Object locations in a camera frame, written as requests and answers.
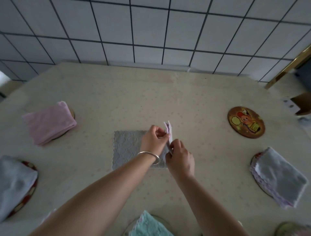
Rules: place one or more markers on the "person's left hand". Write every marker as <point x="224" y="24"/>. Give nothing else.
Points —
<point x="153" y="143"/>

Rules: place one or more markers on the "person's right hand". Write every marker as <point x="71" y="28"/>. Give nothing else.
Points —
<point x="182" y="163"/>

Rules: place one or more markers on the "dark brown round coaster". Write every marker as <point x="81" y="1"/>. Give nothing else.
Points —
<point x="246" y="122"/>

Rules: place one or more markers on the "red bordered round coaster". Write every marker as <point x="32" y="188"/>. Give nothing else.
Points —
<point x="30" y="167"/>

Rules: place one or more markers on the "person's right forearm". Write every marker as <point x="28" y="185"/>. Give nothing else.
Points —
<point x="211" y="209"/>

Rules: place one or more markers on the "person's left forearm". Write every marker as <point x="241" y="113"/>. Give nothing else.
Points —
<point x="92" y="201"/>

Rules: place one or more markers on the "brown cardboard box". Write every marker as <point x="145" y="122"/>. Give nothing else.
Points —
<point x="303" y="103"/>

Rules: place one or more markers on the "dark blue panel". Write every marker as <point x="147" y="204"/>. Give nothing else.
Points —
<point x="305" y="75"/>

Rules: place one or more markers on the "white wooden chair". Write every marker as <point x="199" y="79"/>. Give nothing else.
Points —
<point x="4" y="75"/>

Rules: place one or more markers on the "golden door frame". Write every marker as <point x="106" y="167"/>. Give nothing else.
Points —
<point x="284" y="70"/>

